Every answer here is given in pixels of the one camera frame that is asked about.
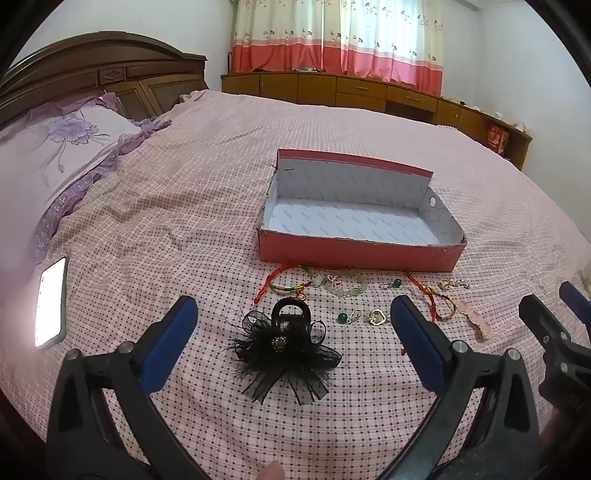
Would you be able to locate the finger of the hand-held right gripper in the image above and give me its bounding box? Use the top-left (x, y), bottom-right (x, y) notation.
top-left (558, 281), bottom-right (591, 326)
top-left (518, 294), bottom-right (591, 384)

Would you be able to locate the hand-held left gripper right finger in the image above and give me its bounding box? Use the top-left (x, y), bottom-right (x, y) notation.
top-left (390, 294), bottom-right (542, 480)

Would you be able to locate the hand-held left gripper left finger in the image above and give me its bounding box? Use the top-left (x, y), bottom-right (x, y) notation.
top-left (46, 295), bottom-right (213, 480)

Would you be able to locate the red string bracelet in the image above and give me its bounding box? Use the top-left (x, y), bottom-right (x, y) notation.
top-left (405, 272), bottom-right (458, 325)

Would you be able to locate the pink stone bracelet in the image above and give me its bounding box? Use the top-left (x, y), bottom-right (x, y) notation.
top-left (455, 299), bottom-right (491, 343)

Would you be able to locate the pale jade bead bracelet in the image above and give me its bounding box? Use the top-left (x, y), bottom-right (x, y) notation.
top-left (314, 270), bottom-right (369, 299)

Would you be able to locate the red cardboard box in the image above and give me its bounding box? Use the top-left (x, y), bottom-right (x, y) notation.
top-left (255, 148), bottom-right (467, 273)

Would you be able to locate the black bow hair clip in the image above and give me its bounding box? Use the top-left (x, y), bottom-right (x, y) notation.
top-left (217, 298), bottom-right (343, 406)

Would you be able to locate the multicolour braided string bracelet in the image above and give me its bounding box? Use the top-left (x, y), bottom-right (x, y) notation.
top-left (255, 264), bottom-right (319, 304)

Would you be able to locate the person's left hand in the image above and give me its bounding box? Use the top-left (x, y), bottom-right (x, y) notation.
top-left (255, 460), bottom-right (286, 480)

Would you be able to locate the smartphone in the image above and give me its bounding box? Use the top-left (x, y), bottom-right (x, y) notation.
top-left (35, 256), bottom-right (69, 348)

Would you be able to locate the pink checkered bed sheet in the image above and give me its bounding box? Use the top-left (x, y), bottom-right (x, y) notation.
top-left (0, 89), bottom-right (591, 480)

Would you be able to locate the red gift box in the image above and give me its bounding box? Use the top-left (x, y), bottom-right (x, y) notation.
top-left (484, 124), bottom-right (510, 152)

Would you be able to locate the purple floral pillow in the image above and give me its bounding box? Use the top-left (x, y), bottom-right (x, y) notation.
top-left (0, 92), bottom-right (174, 278)

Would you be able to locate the long wooden cabinet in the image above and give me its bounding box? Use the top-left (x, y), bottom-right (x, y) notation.
top-left (221, 71), bottom-right (533, 172)

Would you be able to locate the wooden headboard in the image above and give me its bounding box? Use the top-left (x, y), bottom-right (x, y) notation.
top-left (0, 31), bottom-right (211, 126)

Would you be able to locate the white and red curtain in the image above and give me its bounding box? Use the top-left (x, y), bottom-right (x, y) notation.
top-left (229, 0), bottom-right (447, 97)

